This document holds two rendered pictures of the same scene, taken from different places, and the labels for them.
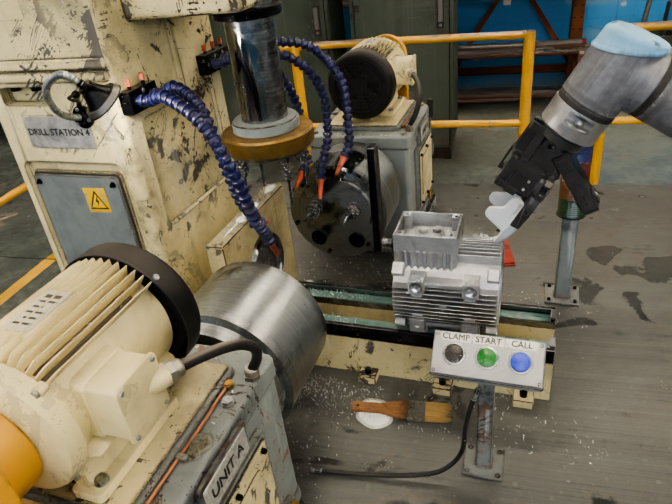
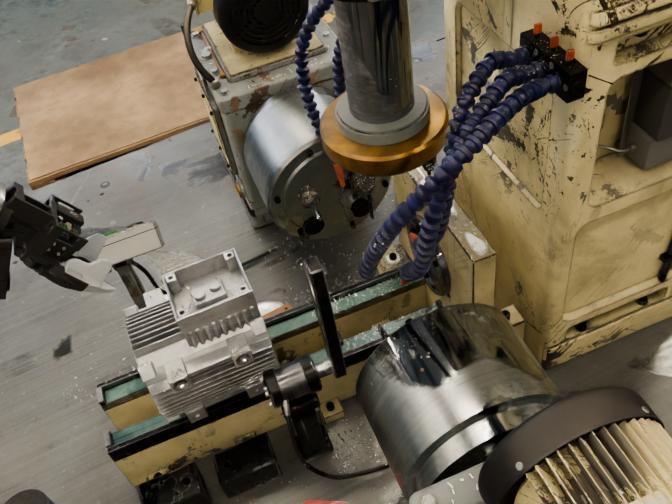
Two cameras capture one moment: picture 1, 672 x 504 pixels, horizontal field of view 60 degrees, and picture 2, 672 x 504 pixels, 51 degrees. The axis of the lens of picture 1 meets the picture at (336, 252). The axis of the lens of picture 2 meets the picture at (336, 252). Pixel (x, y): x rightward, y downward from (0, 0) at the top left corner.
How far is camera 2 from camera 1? 177 cm
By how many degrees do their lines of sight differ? 97
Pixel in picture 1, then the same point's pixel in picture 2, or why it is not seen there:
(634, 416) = (41, 449)
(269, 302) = (273, 132)
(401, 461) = not seen: hidden behind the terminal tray
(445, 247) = (177, 279)
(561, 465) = (98, 363)
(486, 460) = not seen: hidden behind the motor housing
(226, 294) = (300, 107)
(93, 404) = not seen: outside the picture
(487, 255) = (140, 316)
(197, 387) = (233, 60)
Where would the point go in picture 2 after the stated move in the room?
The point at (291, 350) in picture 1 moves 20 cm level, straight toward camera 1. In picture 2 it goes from (249, 152) to (181, 120)
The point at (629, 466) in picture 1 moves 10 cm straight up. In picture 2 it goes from (45, 393) to (22, 366)
